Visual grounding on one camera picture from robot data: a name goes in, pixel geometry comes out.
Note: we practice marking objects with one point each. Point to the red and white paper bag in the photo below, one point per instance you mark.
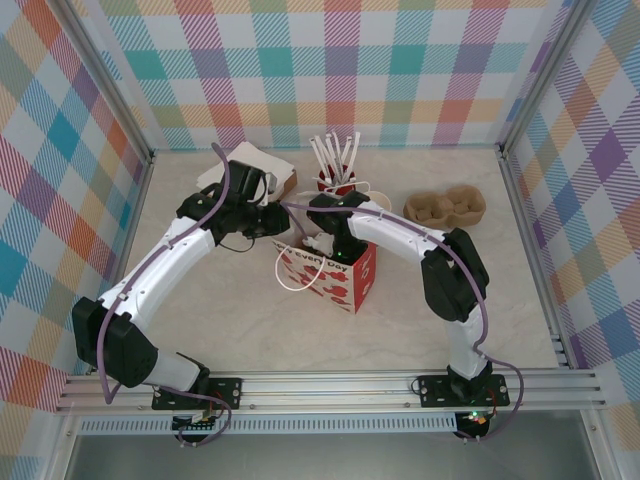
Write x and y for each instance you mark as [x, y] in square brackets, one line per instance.
[340, 285]

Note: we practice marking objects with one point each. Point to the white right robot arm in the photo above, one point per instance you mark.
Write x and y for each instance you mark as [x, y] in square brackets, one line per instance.
[390, 232]

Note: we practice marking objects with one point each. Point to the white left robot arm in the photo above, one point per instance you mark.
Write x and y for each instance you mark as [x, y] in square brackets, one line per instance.
[150, 270]

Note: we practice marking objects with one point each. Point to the brown cardboard napkin box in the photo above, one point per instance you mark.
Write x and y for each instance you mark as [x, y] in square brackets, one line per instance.
[291, 181]

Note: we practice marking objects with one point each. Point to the stack of white napkins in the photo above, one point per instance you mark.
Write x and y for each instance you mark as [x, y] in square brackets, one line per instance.
[265, 160]

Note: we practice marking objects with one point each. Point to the white paper-wrapped straw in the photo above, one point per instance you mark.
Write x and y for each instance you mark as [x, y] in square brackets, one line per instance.
[328, 155]
[345, 155]
[336, 152]
[320, 157]
[355, 150]

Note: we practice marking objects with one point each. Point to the brown pulp cup carrier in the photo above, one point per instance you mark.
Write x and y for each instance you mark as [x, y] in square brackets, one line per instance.
[425, 212]

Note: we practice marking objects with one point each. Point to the circuit board with connector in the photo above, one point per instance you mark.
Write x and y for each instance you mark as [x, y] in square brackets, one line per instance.
[195, 425]

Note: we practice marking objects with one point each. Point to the circuit board with lit LED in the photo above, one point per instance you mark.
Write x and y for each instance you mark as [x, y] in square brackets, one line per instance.
[475, 417]

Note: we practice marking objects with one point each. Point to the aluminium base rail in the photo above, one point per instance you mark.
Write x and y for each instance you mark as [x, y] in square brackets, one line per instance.
[325, 390]

